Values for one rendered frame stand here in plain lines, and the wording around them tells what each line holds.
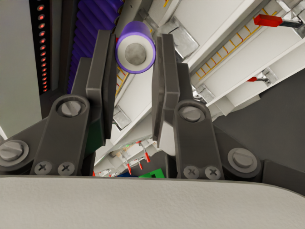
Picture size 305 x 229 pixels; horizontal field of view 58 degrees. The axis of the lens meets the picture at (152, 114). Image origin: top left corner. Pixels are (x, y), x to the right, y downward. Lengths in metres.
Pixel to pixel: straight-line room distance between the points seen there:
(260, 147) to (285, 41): 0.61
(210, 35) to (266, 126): 0.73
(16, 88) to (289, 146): 0.83
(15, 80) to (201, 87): 0.44
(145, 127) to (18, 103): 0.49
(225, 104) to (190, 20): 0.60
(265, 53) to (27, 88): 0.37
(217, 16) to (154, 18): 0.08
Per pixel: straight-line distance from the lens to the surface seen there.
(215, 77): 0.58
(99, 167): 1.40
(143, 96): 0.43
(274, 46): 0.48
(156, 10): 0.32
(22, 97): 0.27
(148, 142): 1.01
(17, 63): 0.22
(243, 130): 1.06
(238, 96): 0.85
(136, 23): 0.16
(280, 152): 0.98
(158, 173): 1.81
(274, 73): 0.75
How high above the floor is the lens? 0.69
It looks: 24 degrees down
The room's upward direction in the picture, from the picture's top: 106 degrees counter-clockwise
